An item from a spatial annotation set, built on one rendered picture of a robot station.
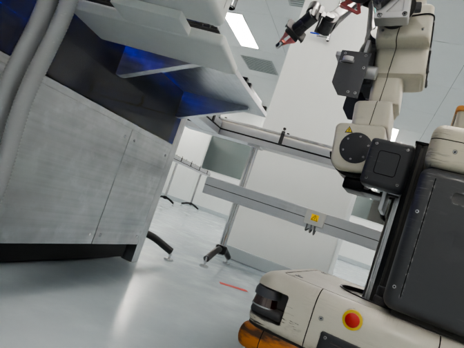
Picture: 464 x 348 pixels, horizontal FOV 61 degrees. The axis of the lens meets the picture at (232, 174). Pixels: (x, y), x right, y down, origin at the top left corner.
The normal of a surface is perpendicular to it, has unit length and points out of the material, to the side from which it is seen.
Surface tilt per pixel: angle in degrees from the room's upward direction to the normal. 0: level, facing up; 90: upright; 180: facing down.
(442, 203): 90
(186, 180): 90
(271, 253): 90
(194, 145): 90
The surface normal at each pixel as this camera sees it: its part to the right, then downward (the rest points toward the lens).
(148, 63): -0.30, -0.17
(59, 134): 0.90, 0.28
